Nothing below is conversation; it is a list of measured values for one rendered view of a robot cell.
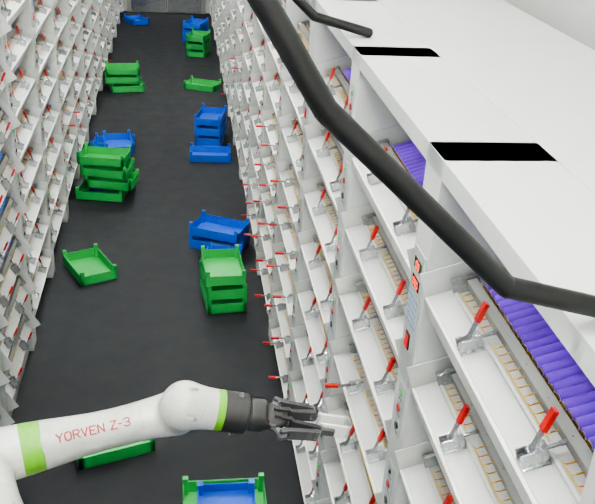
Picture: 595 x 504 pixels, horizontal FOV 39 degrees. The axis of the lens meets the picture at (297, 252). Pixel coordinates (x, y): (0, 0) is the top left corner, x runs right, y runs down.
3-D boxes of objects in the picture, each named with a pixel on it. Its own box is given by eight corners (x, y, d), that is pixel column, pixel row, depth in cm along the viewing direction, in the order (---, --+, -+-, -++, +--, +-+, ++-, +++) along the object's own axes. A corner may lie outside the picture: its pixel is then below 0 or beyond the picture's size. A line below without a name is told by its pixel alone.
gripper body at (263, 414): (242, 415, 194) (280, 420, 196) (245, 439, 186) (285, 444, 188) (250, 389, 190) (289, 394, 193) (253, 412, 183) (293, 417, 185)
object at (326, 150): (342, 228, 231) (331, 184, 224) (310, 151, 284) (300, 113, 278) (412, 208, 231) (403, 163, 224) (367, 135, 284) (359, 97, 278)
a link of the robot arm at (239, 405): (229, 403, 181) (226, 378, 189) (217, 445, 185) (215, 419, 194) (256, 407, 182) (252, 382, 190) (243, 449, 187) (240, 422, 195)
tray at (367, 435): (383, 523, 187) (374, 493, 183) (336, 367, 241) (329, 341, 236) (469, 499, 187) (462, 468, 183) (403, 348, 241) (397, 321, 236)
